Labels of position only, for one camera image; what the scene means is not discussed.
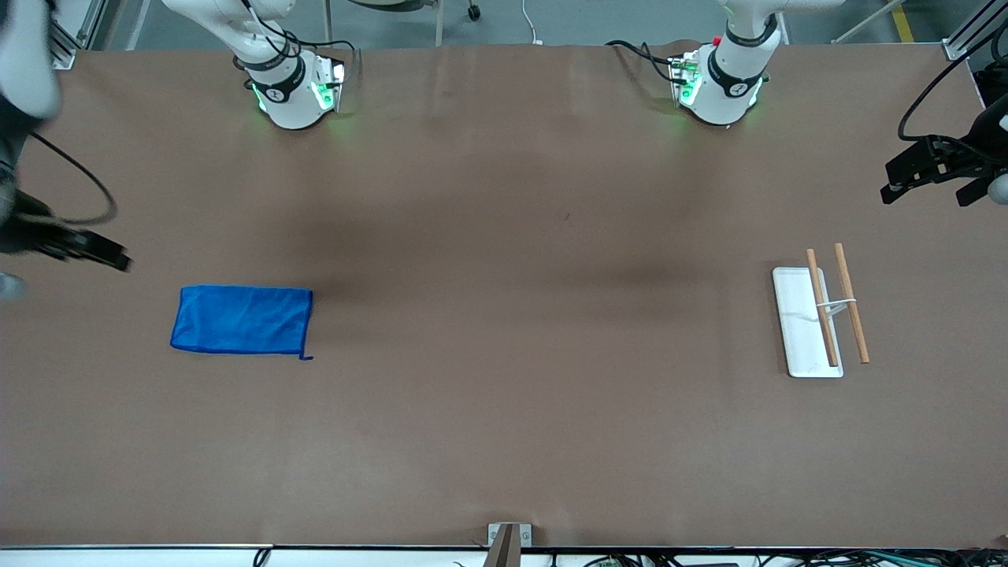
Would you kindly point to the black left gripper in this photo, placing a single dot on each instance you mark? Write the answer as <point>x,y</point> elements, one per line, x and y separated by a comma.
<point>973,151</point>

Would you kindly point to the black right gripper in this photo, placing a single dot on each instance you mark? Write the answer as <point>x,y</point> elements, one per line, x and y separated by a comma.
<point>24,234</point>

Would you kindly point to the blue microfibre towel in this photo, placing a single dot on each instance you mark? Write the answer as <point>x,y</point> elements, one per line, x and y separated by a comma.
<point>240,319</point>

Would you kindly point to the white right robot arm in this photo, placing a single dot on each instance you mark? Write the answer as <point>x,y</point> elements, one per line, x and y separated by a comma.
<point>291,98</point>

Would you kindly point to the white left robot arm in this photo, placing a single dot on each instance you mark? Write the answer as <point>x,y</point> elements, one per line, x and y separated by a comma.
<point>724,87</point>

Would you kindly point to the white towel rack base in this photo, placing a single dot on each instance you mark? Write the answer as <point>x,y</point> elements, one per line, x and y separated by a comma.
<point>795,331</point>

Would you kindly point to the black equipment beside table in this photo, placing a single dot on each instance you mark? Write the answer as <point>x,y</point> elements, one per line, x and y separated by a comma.
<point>994,83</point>

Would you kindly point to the black caster wheel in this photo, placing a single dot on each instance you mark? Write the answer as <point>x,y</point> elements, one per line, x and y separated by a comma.
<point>473,12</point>

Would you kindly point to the aluminium frame profile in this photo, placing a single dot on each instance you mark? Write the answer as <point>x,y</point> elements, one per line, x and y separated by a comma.
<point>71,35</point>
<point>965,39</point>

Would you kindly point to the metal table edge bracket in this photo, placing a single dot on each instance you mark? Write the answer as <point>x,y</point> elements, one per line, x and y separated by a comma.
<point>524,535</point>

